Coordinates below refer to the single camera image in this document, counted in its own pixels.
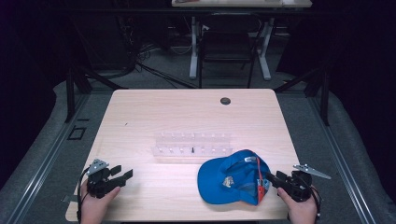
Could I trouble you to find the black floor cables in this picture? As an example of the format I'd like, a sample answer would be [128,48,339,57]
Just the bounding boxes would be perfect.
[124,40,198,90]

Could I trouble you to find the person's left hand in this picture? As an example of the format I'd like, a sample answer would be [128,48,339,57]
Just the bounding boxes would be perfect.
[79,180,121,224]

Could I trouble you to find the black metal stand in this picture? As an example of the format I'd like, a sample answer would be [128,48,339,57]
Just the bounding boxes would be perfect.
[64,61,129,123]
[273,63,332,127]

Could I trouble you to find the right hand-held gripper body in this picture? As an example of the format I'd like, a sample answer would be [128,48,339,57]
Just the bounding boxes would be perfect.
[281,163,332,203]

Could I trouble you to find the black chair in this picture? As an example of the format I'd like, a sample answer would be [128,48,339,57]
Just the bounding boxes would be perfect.
[197,12,263,89]

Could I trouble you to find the white-legged desk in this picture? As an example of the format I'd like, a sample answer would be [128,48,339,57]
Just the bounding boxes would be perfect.
[171,0,313,81]

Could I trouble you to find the person's right hand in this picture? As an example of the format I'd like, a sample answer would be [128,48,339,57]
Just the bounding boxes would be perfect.
[276,187,318,224]

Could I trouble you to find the clear acrylic rack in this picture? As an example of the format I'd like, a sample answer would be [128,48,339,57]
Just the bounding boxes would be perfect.
[150,132,234,159]

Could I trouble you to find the blue baseball cap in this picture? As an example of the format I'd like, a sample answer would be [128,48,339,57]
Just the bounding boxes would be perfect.
[196,148,272,206]

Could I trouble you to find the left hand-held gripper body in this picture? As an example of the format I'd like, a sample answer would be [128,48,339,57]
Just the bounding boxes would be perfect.
[85,158,121,200]

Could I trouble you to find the black tape square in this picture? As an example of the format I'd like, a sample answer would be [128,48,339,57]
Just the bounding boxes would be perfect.
[66,125,88,141]

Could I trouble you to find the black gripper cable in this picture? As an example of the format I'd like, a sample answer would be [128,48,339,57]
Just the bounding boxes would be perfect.
[76,167,92,224]
[310,184,322,218]

